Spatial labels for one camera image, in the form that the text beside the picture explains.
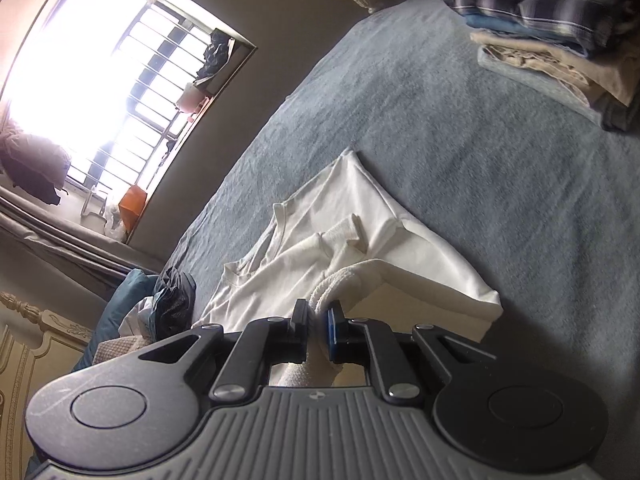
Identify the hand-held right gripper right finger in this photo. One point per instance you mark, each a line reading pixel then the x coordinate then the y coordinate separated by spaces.
pixel 334 332

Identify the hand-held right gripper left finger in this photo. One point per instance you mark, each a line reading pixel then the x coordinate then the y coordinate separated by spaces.
pixel 300 335

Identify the white sweatshirt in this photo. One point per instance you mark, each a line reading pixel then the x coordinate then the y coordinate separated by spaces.
pixel 400 260

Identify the dark clothes pile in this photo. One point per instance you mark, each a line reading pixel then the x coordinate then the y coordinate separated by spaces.
pixel 215 55

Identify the dark hanging clothes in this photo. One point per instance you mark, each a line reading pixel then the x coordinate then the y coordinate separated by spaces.
pixel 30 160

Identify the black garment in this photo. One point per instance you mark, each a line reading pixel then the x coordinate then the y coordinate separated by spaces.
pixel 175 300

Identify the cream garment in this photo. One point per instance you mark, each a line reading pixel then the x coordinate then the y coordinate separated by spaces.
pixel 137 317

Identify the beige houndstooth garment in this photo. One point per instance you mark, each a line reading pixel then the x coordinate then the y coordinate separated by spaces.
pixel 122 350

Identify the blue pillow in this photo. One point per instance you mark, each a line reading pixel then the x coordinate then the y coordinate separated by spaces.
pixel 115 305

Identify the orange bag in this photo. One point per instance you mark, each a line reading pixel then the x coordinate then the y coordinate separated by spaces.
pixel 132 207

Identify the white plastic bag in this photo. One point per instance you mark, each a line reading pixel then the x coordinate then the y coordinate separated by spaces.
pixel 114 225

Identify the grey curtain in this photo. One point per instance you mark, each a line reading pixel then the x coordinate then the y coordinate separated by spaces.
pixel 60 255

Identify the pink bowl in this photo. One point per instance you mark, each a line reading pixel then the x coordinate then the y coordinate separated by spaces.
pixel 192 96

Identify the cream carved headboard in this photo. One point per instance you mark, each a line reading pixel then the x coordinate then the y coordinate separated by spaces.
pixel 30 350

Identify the cardboard box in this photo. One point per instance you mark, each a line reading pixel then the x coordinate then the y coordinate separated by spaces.
pixel 235 57

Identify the window grille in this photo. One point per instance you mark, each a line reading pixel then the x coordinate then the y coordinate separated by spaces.
pixel 172 55

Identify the folded light blue cloth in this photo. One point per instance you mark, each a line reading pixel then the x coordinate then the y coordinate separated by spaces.
pixel 500 66

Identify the folded blue denim garment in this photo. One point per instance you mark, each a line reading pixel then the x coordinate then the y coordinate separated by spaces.
pixel 500 27

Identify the folded dark grey garment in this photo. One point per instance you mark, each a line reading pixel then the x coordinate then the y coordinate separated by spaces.
pixel 620 115

